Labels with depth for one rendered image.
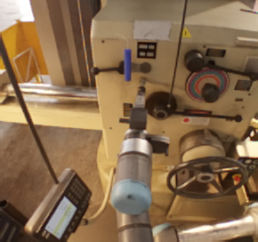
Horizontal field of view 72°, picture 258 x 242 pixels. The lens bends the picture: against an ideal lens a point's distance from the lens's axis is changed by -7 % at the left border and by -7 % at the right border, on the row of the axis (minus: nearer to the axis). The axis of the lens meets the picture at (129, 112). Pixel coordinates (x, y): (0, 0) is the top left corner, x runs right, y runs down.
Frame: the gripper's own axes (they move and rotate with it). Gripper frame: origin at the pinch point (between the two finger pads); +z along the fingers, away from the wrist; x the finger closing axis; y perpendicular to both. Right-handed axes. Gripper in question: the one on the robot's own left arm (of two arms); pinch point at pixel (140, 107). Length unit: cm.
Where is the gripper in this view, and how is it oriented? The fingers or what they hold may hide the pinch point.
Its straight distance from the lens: 65.5
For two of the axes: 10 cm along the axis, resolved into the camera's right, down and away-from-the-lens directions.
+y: -9.9, -0.7, 0.8
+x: 0.0, 7.4, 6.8
